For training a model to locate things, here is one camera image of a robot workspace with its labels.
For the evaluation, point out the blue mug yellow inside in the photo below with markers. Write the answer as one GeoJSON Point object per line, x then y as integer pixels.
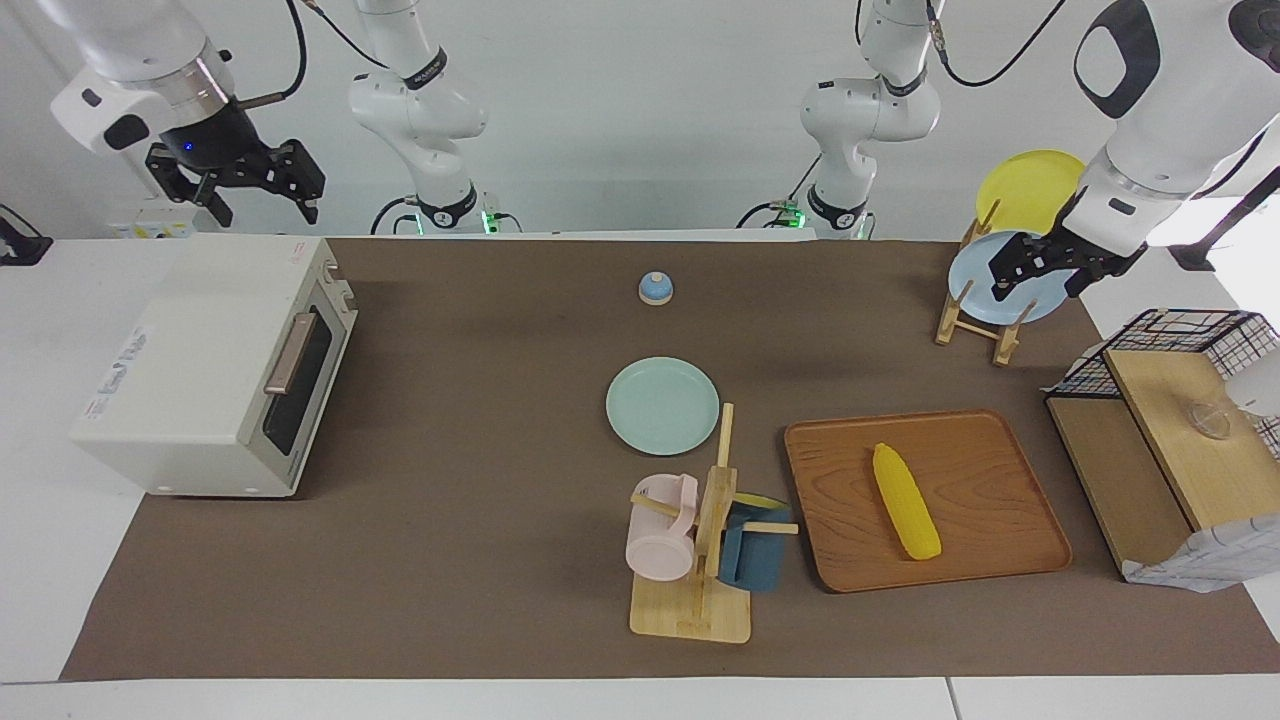
{"type": "Point", "coordinates": [755, 560]}

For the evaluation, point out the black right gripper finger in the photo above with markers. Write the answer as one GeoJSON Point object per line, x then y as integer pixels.
{"type": "Point", "coordinates": [212, 203]}
{"type": "Point", "coordinates": [302, 180]}

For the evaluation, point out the pink mug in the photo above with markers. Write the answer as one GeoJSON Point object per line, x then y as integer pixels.
{"type": "Point", "coordinates": [660, 545]}

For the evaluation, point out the brown wooden tray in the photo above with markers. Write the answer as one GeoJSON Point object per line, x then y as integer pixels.
{"type": "Point", "coordinates": [980, 470]}

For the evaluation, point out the black stand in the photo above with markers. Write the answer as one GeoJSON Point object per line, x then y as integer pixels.
{"type": "Point", "coordinates": [1195, 255]}

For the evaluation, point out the black clamp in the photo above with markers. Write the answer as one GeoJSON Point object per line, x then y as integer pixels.
{"type": "Point", "coordinates": [20, 248]}

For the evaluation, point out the brown table mat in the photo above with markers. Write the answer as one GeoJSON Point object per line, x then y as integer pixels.
{"type": "Point", "coordinates": [500, 560]}

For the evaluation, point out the light blue plate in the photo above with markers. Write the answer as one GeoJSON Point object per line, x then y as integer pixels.
{"type": "Point", "coordinates": [970, 275]}

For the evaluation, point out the mint green plate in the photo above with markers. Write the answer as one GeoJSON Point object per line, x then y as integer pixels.
{"type": "Point", "coordinates": [660, 405]}

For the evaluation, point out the white checked cloth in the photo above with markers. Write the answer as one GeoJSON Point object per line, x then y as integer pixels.
{"type": "Point", "coordinates": [1220, 560]}

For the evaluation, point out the white power strip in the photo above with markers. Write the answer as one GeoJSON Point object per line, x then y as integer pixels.
{"type": "Point", "coordinates": [130, 225]}

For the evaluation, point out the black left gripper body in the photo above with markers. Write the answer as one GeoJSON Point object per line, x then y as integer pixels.
{"type": "Point", "coordinates": [1100, 245]}

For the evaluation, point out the wooden mug tree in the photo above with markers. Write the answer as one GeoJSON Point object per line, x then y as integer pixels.
{"type": "Point", "coordinates": [690, 610]}

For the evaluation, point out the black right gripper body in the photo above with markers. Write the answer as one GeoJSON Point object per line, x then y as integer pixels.
{"type": "Point", "coordinates": [210, 140]}

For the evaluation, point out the yellow corn cob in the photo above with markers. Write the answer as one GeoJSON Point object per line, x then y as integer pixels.
{"type": "Point", "coordinates": [905, 500]}

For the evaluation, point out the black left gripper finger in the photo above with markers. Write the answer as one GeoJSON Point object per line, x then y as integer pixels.
{"type": "Point", "coordinates": [1088, 275]}
{"type": "Point", "coordinates": [1015, 268]}

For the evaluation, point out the white toaster oven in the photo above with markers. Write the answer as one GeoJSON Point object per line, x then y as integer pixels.
{"type": "Point", "coordinates": [200, 340]}

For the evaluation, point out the small blue bell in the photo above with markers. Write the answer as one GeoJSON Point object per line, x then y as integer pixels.
{"type": "Point", "coordinates": [655, 290]}

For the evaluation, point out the wooden plate rack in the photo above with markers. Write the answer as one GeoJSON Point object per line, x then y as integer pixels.
{"type": "Point", "coordinates": [958, 315]}

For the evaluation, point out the clear glass cup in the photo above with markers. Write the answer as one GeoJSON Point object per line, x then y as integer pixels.
{"type": "Point", "coordinates": [1210, 422]}

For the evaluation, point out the wooden shelf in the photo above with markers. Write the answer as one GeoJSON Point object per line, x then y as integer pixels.
{"type": "Point", "coordinates": [1180, 430]}

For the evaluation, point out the yellow plate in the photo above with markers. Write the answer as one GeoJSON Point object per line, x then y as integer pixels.
{"type": "Point", "coordinates": [1025, 185]}

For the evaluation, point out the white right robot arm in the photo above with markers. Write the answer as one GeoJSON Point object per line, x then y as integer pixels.
{"type": "Point", "coordinates": [420, 110]}

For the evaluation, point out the white rounded object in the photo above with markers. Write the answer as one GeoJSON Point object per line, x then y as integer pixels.
{"type": "Point", "coordinates": [1258, 385]}

